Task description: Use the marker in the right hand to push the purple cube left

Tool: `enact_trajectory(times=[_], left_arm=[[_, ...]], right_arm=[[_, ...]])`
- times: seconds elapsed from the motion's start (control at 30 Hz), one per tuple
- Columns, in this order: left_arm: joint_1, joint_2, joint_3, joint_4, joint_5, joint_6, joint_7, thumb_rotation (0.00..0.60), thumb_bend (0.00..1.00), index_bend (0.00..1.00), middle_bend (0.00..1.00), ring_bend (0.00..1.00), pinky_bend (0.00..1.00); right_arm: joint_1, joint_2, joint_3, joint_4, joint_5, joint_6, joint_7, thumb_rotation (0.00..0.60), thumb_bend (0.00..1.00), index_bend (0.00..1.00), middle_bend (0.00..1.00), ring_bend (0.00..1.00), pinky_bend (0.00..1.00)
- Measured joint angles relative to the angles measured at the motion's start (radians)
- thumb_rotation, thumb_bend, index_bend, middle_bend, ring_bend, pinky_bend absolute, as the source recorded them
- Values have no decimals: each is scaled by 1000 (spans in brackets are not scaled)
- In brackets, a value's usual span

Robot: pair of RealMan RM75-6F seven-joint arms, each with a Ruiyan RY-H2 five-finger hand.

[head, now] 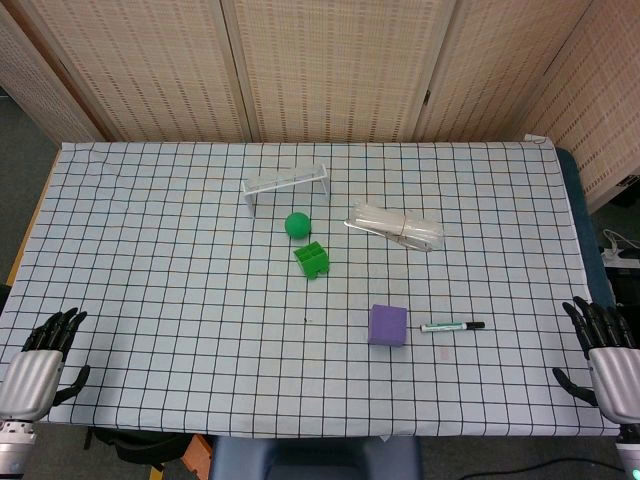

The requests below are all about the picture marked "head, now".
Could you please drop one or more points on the green ball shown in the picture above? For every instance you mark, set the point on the green ball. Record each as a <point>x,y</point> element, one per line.
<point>297,224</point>

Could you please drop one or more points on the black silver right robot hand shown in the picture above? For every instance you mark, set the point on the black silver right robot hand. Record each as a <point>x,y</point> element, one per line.
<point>617,380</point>

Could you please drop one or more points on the bundle of clear plastic tubes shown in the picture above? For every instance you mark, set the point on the bundle of clear plastic tubes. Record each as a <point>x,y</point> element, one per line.
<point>395,226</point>

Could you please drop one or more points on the dark blue padded chair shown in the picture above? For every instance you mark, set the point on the dark blue padded chair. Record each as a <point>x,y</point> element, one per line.
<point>310,460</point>

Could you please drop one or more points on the blue checkered tablecloth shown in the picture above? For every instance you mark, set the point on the blue checkered tablecloth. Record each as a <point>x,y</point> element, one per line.
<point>175,300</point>

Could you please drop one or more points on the white test tube rack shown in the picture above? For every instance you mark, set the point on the white test tube rack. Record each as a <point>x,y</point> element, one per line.
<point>285,180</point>

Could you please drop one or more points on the black backpack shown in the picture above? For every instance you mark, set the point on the black backpack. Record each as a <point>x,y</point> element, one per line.
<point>135,445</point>

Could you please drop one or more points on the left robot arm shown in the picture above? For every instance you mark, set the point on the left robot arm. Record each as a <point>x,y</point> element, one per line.
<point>15,445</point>

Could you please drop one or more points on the white power strip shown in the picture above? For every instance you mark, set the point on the white power strip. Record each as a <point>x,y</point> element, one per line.
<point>617,255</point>

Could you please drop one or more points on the white green marker pen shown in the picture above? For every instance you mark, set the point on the white green marker pen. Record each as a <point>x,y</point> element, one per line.
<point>445,327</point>

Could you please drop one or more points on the orange wooden piece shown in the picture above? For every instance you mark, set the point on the orange wooden piece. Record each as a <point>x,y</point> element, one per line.
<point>197,452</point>

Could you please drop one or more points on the beige folding screen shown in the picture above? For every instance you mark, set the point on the beige folding screen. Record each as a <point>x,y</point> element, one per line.
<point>325,65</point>

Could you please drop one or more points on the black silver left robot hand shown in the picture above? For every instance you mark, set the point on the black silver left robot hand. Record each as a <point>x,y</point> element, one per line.
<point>31,380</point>

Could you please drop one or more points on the purple cube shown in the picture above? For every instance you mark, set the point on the purple cube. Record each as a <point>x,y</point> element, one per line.
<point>387,325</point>

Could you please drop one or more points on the green plastic building block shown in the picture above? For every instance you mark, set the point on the green plastic building block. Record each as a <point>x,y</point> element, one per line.
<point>312,260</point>

